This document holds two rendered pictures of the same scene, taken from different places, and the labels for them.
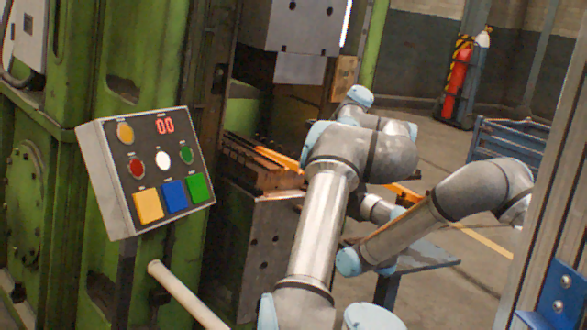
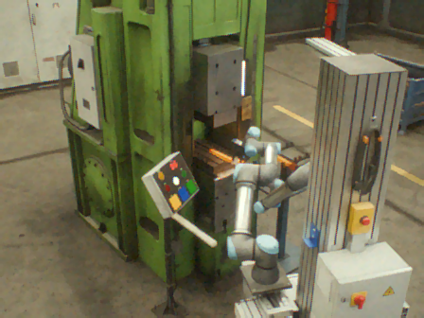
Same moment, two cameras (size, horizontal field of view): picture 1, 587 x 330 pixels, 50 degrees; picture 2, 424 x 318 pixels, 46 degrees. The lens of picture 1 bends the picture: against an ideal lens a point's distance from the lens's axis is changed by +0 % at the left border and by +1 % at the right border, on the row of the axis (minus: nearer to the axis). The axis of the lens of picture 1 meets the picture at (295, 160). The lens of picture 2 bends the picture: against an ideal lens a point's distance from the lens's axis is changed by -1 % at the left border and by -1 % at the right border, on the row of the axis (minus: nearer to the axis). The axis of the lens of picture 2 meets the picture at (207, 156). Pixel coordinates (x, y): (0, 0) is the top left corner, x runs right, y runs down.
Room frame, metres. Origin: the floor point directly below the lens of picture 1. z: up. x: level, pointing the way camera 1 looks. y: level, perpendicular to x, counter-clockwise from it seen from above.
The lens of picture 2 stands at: (-1.14, 0.04, 2.58)
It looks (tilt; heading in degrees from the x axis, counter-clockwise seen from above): 27 degrees down; 2
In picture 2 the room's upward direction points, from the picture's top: straight up
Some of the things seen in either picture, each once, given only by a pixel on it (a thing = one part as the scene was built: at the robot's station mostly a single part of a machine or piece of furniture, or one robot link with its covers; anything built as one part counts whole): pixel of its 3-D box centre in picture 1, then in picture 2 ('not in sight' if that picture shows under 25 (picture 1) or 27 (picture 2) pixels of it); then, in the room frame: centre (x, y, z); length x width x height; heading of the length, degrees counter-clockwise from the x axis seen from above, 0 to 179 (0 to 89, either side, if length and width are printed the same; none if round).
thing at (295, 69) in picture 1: (262, 56); (205, 108); (2.13, 0.17, 1.32); 0.42 x 0.20 x 0.10; 41
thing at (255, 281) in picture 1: (246, 224); (210, 184); (2.18, 0.14, 0.69); 0.56 x 0.38 x 0.45; 41
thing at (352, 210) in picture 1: (352, 201); not in sight; (1.76, -0.19, 0.99); 0.12 x 0.08 x 0.09; 41
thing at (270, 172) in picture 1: (246, 158); (205, 155); (2.13, 0.17, 0.96); 0.42 x 0.20 x 0.09; 41
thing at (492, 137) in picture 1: (546, 172); (388, 89); (5.45, -2.19, 0.36); 1.20 x 0.80 x 0.72; 37
